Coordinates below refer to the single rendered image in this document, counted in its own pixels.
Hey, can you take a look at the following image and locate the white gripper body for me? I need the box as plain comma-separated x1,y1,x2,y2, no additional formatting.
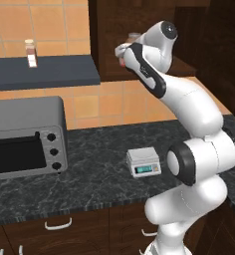
115,42,137,59

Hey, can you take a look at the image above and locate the red jam jar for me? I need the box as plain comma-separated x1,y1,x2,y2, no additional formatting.
118,32,143,69

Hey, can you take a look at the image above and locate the white digital scale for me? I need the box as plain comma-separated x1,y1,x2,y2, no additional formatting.
125,146,162,178

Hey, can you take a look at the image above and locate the dark wood base cabinet door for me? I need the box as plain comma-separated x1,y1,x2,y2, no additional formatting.
109,201,161,255

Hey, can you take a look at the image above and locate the dark wood corner base cabinet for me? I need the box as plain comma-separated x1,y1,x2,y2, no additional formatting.
183,198,235,255

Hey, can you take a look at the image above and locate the brown spice bottle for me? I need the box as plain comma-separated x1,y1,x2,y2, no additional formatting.
24,39,39,69

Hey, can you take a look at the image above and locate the grey toaster oven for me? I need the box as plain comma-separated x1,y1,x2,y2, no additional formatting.
0,96,70,182

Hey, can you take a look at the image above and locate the dark wood drawer front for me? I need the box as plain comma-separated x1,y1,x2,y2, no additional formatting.
1,208,110,255

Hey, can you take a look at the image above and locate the dark wood wall cabinet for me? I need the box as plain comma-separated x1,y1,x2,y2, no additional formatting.
88,0,203,83

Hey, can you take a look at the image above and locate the dark wall shelf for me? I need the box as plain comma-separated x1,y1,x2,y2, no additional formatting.
0,54,102,93

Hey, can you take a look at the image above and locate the white drawer handle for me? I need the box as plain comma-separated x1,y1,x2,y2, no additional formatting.
44,217,74,231

